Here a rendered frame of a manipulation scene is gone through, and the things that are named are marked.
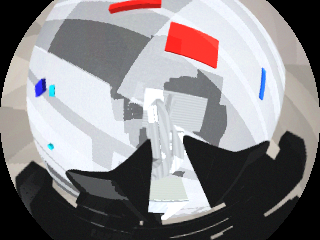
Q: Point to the red rectangular bar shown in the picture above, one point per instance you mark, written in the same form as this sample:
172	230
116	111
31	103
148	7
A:
134	4

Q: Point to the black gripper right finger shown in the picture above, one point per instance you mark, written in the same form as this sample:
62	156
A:
218	169

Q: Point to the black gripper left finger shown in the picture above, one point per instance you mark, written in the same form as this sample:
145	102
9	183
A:
129	183

